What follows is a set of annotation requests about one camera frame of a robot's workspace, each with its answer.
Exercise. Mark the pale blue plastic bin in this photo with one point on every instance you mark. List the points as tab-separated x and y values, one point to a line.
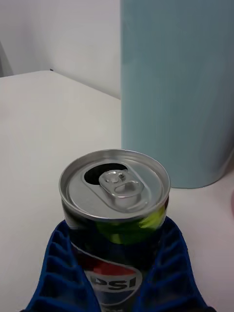
175	92

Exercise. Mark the black drink can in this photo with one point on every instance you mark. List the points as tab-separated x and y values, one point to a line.
114	243

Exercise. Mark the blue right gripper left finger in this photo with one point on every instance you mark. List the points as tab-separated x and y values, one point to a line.
58	273

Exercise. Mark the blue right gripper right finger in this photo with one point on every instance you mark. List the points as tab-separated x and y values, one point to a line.
173	273

